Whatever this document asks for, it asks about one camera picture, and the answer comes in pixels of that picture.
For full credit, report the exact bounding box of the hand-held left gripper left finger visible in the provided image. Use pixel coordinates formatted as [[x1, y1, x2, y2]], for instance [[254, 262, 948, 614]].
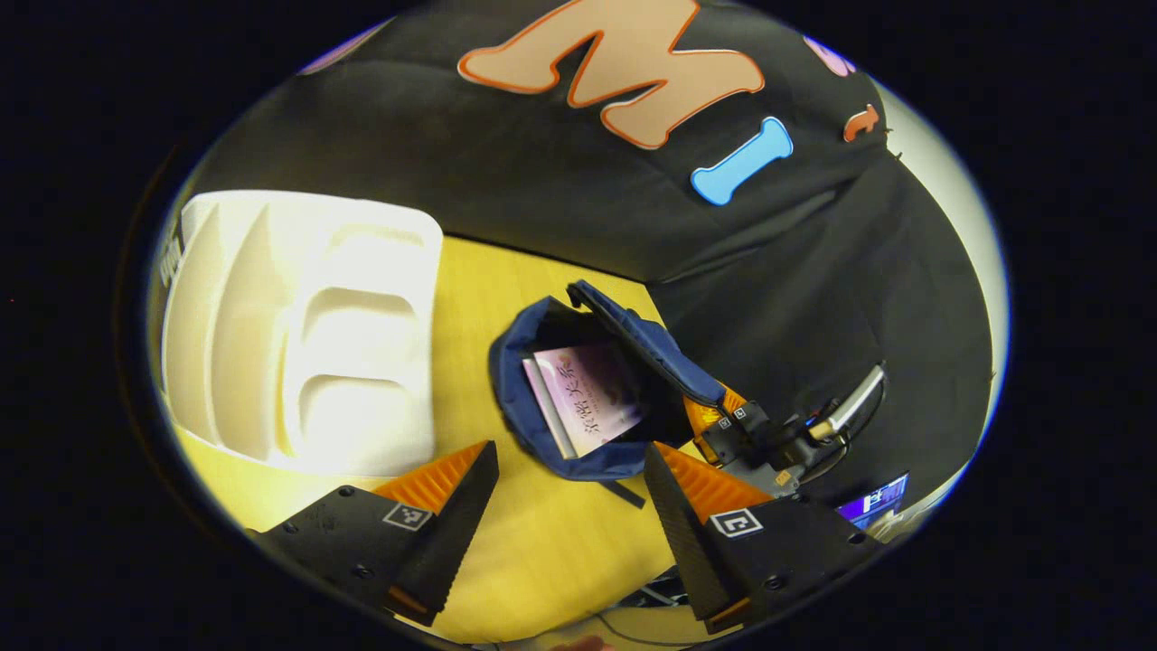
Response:
[[249, 440, 501, 627]]

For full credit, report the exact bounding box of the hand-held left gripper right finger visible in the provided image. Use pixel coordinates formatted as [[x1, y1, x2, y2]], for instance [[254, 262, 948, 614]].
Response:
[[644, 441, 887, 634]]

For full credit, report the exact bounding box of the blue schoolbag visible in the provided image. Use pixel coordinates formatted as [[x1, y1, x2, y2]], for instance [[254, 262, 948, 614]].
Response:
[[488, 278, 729, 509]]

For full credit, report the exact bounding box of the pink book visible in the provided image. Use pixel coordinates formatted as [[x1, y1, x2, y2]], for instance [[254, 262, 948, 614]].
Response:
[[522, 342, 644, 460]]

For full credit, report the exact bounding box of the white bookshelf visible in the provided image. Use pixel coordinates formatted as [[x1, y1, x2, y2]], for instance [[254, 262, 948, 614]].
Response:
[[161, 190, 444, 478]]

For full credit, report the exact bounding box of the lit computer screen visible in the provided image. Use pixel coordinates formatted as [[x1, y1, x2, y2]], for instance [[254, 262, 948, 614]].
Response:
[[836, 472, 909, 530]]

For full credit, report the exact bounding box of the black backdrop cloth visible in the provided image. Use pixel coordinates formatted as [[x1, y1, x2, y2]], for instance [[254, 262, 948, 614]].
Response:
[[181, 0, 995, 543]]

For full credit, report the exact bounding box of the black cable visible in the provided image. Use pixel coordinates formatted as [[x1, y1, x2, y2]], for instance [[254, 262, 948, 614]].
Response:
[[588, 608, 697, 648]]

